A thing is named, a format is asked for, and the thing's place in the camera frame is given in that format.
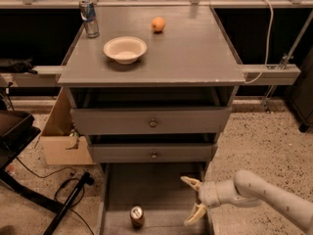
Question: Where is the cardboard box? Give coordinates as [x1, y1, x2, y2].
[40, 89, 93, 165]

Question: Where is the orange soda can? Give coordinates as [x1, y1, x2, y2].
[130, 206, 144, 228]

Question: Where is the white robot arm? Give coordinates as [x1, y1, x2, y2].
[181, 169, 313, 235]

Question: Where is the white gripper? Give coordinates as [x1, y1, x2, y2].
[180, 176, 227, 226]

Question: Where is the black cable on floor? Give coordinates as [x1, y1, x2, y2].
[15, 156, 96, 235]

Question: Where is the blue silver energy drink can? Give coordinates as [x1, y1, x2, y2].
[79, 0, 100, 38]

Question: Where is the grey drawer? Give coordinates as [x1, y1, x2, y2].
[96, 163, 213, 235]
[88, 143, 217, 163]
[70, 107, 231, 135]

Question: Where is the grey bottom drawer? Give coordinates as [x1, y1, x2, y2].
[96, 163, 213, 235]

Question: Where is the white cable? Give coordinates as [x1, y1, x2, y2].
[244, 0, 275, 84]

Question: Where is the grey top drawer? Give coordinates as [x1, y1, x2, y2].
[70, 107, 231, 135]

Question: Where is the black chair base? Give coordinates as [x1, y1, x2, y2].
[0, 110, 96, 235]

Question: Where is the grey drawer cabinet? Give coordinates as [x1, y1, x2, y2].
[59, 6, 245, 163]

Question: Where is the white paper bowl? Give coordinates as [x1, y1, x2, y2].
[103, 36, 148, 65]

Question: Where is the black bag on rail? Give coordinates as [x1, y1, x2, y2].
[0, 58, 37, 74]

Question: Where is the grey middle drawer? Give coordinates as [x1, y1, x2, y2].
[88, 143, 217, 163]

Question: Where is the orange fruit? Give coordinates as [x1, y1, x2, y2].
[151, 17, 165, 32]

